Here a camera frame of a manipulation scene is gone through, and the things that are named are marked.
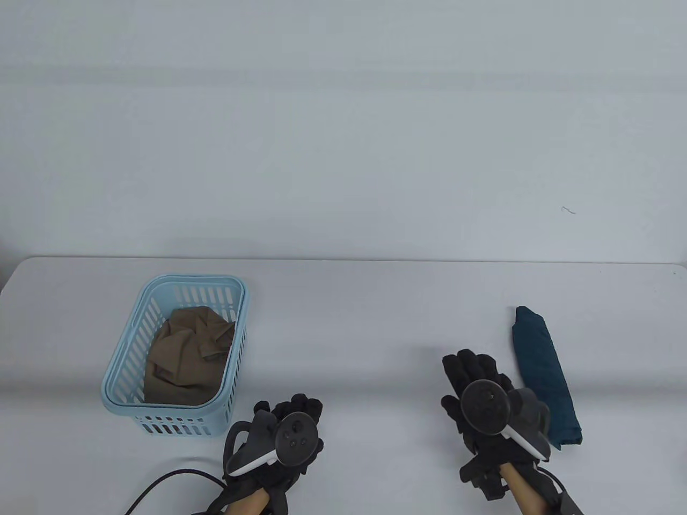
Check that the dark teal folded cloth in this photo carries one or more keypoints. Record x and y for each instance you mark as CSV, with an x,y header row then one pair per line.
x,y
542,370

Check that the person's right thumb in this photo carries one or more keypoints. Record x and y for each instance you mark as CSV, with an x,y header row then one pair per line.
x,y
452,412

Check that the black and white controller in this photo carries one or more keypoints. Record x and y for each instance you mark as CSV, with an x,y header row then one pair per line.
x,y
488,406
292,439

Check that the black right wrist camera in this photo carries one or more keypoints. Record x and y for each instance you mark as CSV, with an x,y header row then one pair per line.
x,y
563,499

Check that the person's left thumb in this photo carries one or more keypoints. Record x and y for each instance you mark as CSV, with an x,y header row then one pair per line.
x,y
316,446

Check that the person's right forearm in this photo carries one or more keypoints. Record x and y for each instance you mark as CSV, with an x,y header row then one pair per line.
x,y
523,491

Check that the black and white right controller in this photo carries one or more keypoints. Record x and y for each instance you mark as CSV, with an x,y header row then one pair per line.
x,y
488,406

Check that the brown crumpled cloth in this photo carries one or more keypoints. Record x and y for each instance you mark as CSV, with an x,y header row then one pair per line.
x,y
182,357

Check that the person's right hand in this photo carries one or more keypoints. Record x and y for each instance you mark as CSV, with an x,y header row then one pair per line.
x,y
483,450

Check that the person's left hand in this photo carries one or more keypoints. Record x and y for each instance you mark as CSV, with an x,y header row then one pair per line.
x,y
279,477

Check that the light blue plastic basket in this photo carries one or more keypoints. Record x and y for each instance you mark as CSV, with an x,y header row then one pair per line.
x,y
124,358

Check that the person's left forearm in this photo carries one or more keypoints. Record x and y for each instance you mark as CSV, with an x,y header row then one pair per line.
x,y
249,503

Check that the black and white left controller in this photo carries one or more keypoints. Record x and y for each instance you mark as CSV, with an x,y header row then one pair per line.
x,y
292,439

